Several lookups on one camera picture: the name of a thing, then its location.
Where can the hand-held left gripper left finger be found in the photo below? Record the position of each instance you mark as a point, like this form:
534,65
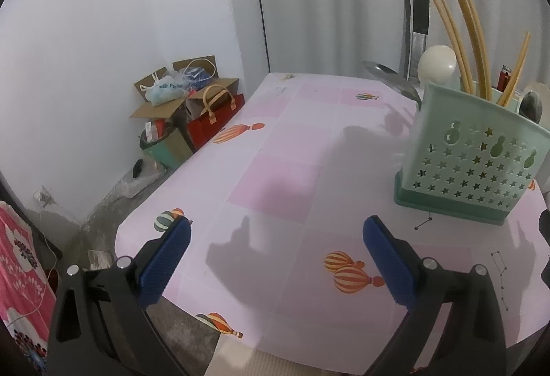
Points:
165,260

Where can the blue plastic bag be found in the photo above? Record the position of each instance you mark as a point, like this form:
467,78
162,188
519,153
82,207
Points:
197,73

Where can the green plastic utensil holder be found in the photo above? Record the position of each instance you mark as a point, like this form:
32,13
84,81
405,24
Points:
464,152

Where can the brown cardboard box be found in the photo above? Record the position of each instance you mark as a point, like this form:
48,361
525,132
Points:
159,112

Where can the white plastic bag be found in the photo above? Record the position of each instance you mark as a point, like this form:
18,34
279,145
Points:
165,90

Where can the large metal spoon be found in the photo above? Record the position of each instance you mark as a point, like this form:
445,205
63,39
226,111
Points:
386,73

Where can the white plastic wrap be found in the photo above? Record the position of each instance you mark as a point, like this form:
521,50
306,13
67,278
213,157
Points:
142,185

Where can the pink floral cloth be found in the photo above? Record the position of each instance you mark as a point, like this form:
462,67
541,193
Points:
21,273

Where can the small metal spoon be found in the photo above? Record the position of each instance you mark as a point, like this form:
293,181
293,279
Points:
530,104

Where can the bunch of wooden chopsticks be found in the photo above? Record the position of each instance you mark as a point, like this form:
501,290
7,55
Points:
477,45

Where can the red lighter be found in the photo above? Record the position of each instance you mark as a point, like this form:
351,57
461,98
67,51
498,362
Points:
505,77

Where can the white wall socket plug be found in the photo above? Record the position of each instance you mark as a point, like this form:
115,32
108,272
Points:
44,196

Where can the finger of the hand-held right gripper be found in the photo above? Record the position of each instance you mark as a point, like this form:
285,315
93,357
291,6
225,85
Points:
545,228

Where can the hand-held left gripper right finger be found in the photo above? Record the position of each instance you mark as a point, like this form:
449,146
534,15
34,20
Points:
389,260

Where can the green waste bin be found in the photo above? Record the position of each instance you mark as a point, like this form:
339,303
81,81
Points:
167,148

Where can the red paper bag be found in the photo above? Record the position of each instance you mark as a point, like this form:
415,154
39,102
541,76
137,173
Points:
206,131

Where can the pink balloon print tablecloth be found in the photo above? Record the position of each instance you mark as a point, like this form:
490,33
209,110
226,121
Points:
300,144

